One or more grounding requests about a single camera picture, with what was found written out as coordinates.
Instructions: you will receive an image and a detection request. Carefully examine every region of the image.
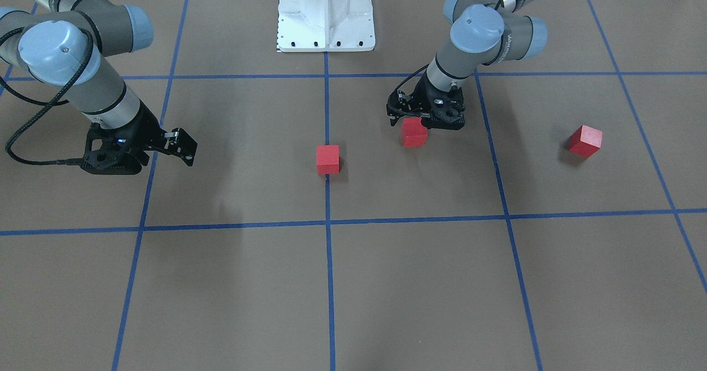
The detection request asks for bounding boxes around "red block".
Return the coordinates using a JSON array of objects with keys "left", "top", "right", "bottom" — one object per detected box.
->
[
  {"left": 568, "top": 125, "right": 603, "bottom": 158},
  {"left": 401, "top": 118, "right": 428, "bottom": 148},
  {"left": 316, "top": 145, "right": 341, "bottom": 175}
]

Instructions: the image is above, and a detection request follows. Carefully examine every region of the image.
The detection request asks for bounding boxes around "brown paper table mat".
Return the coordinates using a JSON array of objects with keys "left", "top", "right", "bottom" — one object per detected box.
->
[{"left": 1, "top": 0, "right": 706, "bottom": 370}]

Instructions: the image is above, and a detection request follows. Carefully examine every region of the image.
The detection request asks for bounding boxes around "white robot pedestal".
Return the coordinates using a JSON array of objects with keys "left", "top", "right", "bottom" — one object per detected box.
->
[{"left": 276, "top": 0, "right": 376, "bottom": 52}]

